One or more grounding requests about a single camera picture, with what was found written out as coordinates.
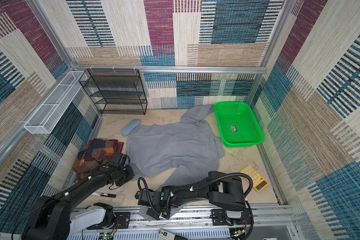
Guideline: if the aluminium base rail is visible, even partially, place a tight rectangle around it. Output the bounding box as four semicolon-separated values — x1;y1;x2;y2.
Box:
66;204;304;240

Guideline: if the white wire mesh basket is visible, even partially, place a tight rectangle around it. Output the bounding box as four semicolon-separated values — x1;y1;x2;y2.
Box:
24;71;84;135

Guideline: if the yellow calculator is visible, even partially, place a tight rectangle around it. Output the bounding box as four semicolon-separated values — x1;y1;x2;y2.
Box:
240;165;269;192

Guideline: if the maroon folded shirt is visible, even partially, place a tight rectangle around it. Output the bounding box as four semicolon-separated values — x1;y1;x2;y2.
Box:
73;139;124;184

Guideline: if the blue fabric glasses case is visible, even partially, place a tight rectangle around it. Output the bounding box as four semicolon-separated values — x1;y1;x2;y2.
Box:
121;119;141;136

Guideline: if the black marker pen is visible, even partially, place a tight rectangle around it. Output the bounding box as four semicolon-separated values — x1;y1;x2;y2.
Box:
91;192;117;198

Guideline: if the grey long sleeve shirt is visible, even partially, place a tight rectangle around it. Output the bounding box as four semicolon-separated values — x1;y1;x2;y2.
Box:
127;105;225;186

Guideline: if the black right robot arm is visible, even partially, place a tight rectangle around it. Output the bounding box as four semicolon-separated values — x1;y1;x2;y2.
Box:
135;171;254;220

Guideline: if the black wire mesh shelf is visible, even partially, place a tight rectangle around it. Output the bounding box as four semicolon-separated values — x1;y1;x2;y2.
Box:
79;69;148;115

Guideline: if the black corrugated right cable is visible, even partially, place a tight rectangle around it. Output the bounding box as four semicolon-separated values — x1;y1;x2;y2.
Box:
137;172;254;215

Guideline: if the green plastic basket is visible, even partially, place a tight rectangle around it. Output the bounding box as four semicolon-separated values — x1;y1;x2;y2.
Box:
214;102;264;148

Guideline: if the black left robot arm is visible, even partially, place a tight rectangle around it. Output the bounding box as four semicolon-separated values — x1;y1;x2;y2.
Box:
21;153;134;240

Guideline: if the multicolour patchwork folded shirt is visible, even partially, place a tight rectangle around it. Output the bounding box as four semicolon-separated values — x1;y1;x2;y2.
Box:
71;138;119;178

